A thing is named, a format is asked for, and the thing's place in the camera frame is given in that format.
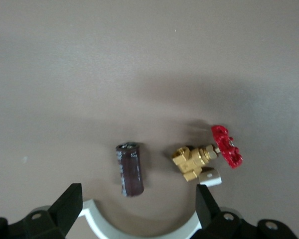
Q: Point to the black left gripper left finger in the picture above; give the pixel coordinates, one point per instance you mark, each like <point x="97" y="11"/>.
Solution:
<point x="64" y="209"/>

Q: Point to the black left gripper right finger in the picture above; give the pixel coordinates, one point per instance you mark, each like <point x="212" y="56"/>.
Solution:
<point x="209" y="211"/>

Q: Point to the white semicircular pipe clamp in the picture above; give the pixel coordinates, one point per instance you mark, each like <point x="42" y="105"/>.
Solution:
<point x="91" y="211"/>

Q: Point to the brass valve red handwheel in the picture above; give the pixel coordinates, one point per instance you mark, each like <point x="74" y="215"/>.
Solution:
<point x="189" y="161"/>

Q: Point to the dark brown electrolytic capacitor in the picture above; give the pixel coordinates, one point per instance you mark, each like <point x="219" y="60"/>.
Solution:
<point x="130" y="171"/>

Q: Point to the brown table mat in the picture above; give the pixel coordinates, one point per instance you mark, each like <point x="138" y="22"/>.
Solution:
<point x="89" y="62"/>

